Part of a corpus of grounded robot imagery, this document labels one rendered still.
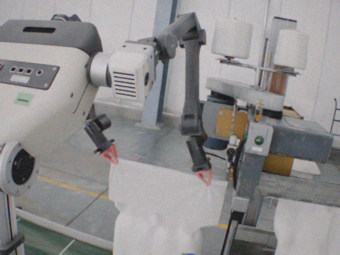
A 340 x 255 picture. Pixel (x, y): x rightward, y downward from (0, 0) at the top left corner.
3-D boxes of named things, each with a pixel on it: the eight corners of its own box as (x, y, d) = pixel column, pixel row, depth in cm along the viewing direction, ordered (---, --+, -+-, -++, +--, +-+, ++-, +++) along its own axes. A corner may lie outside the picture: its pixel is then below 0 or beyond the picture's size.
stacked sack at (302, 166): (272, 169, 383) (275, 159, 380) (271, 159, 424) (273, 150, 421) (320, 178, 368) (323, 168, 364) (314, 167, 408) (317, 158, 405)
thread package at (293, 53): (273, 65, 118) (279, 24, 114) (270, 65, 131) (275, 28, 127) (308, 71, 115) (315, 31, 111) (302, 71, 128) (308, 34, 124)
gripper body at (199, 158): (211, 160, 124) (205, 143, 123) (208, 169, 114) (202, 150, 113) (196, 164, 126) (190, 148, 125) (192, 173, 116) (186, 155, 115)
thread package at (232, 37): (207, 54, 122) (214, 13, 118) (212, 56, 138) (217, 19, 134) (248, 61, 118) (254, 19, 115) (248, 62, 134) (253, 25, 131)
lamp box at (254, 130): (244, 152, 95) (249, 124, 93) (244, 147, 99) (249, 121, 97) (267, 156, 93) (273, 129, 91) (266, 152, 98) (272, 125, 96)
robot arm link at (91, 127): (80, 128, 128) (87, 121, 124) (90, 123, 133) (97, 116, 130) (89, 141, 128) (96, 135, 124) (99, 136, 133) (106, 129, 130)
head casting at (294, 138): (234, 195, 103) (251, 112, 96) (236, 171, 127) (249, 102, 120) (315, 210, 97) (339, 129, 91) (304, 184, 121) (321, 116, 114)
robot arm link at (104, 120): (74, 114, 128) (86, 108, 124) (91, 106, 138) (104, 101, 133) (85, 139, 130) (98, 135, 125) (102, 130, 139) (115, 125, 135)
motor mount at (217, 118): (198, 136, 141) (203, 101, 137) (200, 132, 147) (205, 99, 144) (258, 147, 135) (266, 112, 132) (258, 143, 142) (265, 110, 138)
